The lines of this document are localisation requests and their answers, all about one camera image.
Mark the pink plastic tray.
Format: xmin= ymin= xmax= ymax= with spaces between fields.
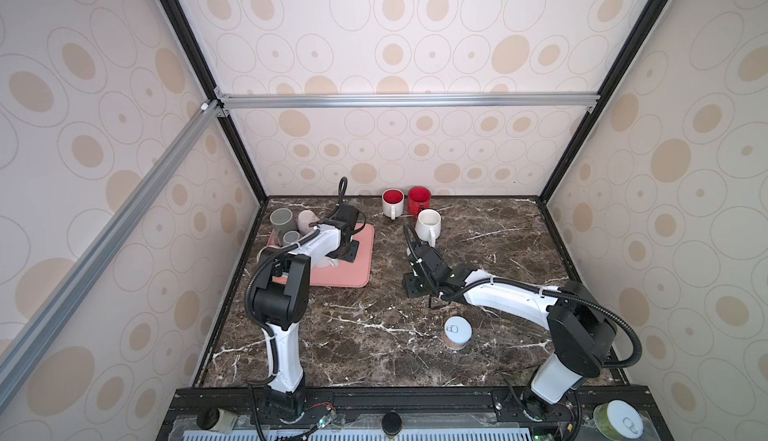
xmin=291 ymin=224 xmax=374 ymax=288

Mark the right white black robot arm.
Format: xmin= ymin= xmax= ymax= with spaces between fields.
xmin=403 ymin=224 xmax=642 ymax=420

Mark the tall dark grey mug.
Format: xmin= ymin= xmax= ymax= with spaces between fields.
xmin=269 ymin=207 xmax=298 ymax=245

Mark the white mug red inside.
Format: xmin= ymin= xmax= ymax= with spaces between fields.
xmin=381 ymin=189 xmax=405 ymax=220

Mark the cream speckled mug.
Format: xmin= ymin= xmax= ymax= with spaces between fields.
xmin=313 ymin=256 xmax=340 ymax=269

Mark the beige mug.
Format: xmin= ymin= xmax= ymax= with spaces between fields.
xmin=257 ymin=246 xmax=275 ymax=265

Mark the diagonal aluminium rail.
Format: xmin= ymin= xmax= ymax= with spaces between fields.
xmin=1 ymin=99 xmax=223 ymax=410

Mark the black round knob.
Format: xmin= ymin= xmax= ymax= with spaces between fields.
xmin=380 ymin=411 xmax=404 ymax=439

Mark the black base frame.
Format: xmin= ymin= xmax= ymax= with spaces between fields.
xmin=156 ymin=385 xmax=672 ymax=440

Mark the white ribbed mug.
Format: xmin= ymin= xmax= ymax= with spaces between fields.
xmin=415 ymin=209 xmax=442 ymax=247

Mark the white lidded small can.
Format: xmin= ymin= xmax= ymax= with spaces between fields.
xmin=442 ymin=316 xmax=473 ymax=351

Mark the small grey mug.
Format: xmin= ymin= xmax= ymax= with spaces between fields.
xmin=281 ymin=230 xmax=302 ymax=247

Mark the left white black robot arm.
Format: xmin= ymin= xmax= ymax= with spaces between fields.
xmin=244 ymin=177 xmax=361 ymax=420

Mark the horizontal aluminium rail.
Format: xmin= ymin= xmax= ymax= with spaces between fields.
xmin=220 ymin=91 xmax=600 ymax=110

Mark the pale pink mug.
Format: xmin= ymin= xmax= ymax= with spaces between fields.
xmin=296 ymin=209 xmax=319 ymax=236

